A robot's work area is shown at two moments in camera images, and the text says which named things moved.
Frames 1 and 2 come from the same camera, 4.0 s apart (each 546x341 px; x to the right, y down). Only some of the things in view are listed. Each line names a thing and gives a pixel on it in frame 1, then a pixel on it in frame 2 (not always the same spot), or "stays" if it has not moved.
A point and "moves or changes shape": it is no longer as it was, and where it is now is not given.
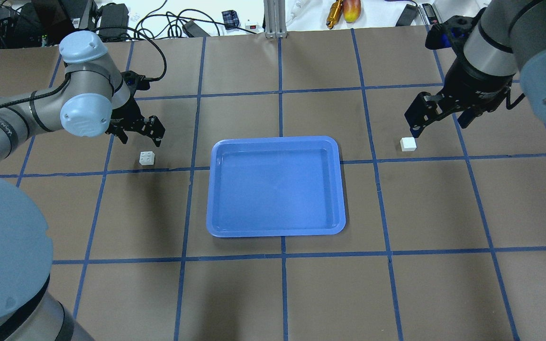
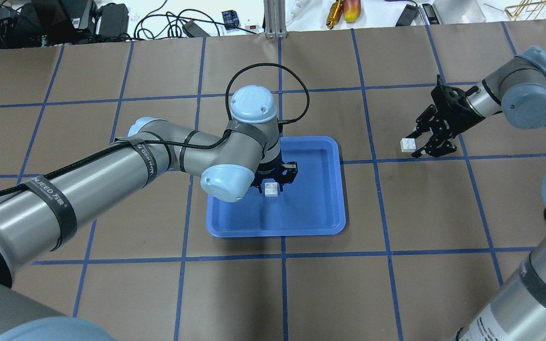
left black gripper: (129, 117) to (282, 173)
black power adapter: (114, 22) stays
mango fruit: (351, 10) stays
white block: (408, 144) stays
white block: (147, 157) moves or changes shape
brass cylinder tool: (334, 13) stays
